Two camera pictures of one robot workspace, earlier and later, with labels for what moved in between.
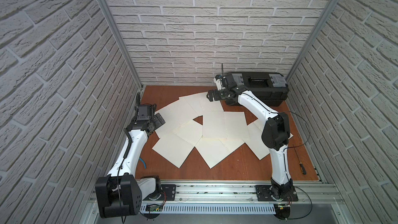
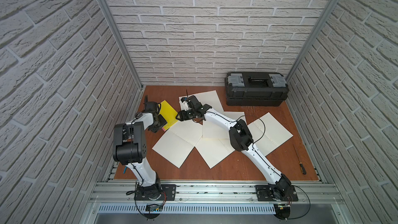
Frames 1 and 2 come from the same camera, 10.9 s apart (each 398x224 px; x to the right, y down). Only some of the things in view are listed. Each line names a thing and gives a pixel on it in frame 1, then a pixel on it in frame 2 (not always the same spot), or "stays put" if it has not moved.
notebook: x=225 y=125 stays put
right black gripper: x=211 y=95 → x=183 y=115
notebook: x=212 y=150 stays put
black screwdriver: x=301 y=166 stays put
